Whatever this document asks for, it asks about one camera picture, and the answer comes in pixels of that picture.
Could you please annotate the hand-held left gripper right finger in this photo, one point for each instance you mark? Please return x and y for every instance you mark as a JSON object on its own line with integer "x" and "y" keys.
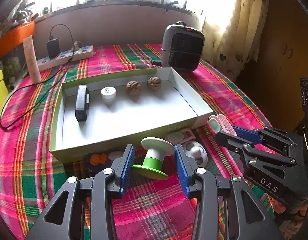
{"x": 182, "y": 170}

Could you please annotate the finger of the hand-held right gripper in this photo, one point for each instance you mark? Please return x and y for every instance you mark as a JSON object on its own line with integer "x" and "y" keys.
{"x": 228, "y": 142}
{"x": 246, "y": 133}

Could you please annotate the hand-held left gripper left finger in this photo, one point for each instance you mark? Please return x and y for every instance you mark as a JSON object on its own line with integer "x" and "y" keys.
{"x": 126, "y": 170}

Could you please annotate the white mushroom-shaped knob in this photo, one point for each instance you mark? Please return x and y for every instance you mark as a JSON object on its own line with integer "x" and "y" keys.
{"x": 115, "y": 155}

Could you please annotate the pink clip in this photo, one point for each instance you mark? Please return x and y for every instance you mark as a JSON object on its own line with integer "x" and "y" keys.
{"x": 222, "y": 122}

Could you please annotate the white round toy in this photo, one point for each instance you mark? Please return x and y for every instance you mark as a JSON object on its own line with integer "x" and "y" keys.
{"x": 197, "y": 152}

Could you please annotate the green and white spool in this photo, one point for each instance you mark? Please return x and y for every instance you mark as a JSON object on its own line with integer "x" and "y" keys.
{"x": 154, "y": 155}

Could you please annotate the pink loop holder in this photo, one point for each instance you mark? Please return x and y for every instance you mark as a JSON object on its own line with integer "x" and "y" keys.
{"x": 176, "y": 137}

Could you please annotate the green cardboard box tray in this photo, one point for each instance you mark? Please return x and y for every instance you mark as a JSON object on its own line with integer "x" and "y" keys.
{"x": 134, "y": 110}

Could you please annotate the small white jar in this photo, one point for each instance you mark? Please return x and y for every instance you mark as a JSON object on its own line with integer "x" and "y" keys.
{"x": 108, "y": 93}

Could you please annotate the black rectangular stapler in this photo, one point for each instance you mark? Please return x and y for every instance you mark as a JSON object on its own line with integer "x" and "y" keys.
{"x": 81, "y": 102}

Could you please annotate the brown walnut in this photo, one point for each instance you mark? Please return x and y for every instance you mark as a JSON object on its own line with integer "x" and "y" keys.
{"x": 133, "y": 88}
{"x": 154, "y": 83}

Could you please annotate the black speaker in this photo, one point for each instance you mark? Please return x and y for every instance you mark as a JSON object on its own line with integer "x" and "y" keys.
{"x": 307, "y": 97}

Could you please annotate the brown wooden cabinet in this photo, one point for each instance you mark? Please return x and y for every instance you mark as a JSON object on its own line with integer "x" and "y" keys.
{"x": 281, "y": 55}

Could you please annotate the pink green plaid tablecloth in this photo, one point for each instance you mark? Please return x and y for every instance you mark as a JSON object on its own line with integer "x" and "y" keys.
{"x": 26, "y": 155}

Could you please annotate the cream heart print curtain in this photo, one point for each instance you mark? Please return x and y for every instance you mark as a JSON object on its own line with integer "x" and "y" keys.
{"x": 238, "y": 30}

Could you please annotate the grey space heater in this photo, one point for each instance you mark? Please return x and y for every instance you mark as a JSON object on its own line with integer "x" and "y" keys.
{"x": 183, "y": 47}

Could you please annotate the black plug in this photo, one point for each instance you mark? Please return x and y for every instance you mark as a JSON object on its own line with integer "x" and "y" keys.
{"x": 157, "y": 62}

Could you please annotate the white power strip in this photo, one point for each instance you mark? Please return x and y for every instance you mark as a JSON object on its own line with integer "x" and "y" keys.
{"x": 76, "y": 54}

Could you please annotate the white plug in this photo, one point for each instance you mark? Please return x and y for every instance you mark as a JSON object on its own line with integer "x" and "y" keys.
{"x": 77, "y": 46}

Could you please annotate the black charger adapter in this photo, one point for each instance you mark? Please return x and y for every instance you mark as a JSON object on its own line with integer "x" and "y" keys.
{"x": 53, "y": 48}

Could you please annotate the pale pink cosmetic tube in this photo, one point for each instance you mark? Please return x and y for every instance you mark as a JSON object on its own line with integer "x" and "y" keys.
{"x": 31, "y": 60}

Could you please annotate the orange lidded storage bin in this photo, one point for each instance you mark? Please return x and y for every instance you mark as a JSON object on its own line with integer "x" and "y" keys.
{"x": 14, "y": 36}

